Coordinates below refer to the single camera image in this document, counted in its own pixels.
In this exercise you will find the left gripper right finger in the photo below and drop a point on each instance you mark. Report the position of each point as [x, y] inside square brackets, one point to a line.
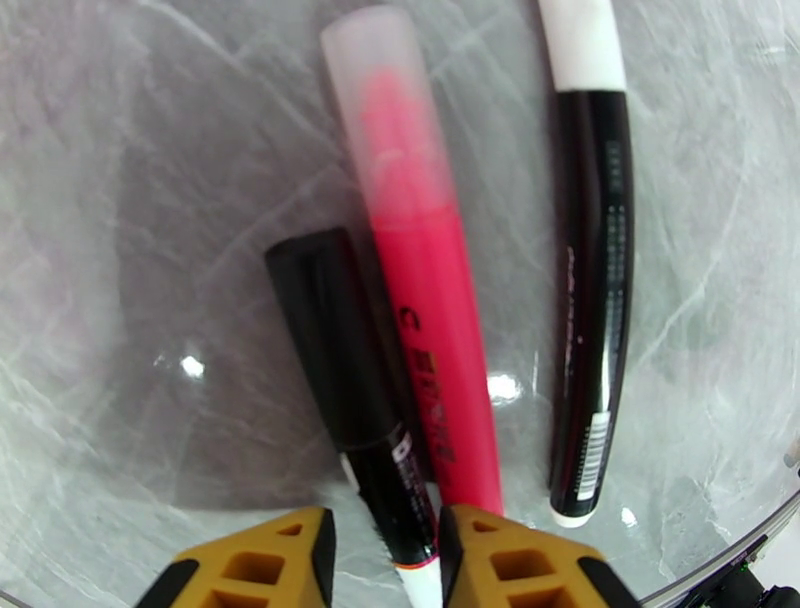
[519, 572]

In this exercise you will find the black marker black cap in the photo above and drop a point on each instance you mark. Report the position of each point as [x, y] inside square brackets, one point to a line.
[337, 350]

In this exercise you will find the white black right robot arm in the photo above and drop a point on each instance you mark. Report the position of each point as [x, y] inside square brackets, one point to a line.
[769, 587]

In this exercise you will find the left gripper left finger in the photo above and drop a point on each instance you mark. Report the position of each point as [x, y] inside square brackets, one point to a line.
[262, 569]

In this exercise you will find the black pen white cap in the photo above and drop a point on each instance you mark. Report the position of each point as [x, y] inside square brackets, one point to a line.
[594, 281]

